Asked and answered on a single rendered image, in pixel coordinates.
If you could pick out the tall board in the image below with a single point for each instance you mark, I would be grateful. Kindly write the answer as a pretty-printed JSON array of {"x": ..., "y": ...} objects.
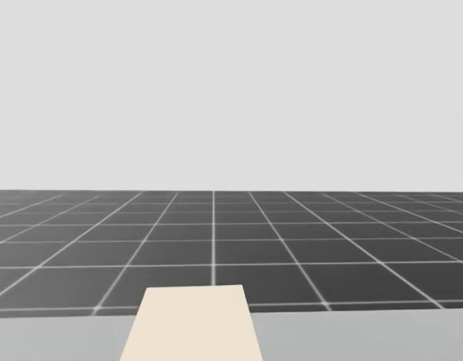
[{"x": 194, "y": 327}]

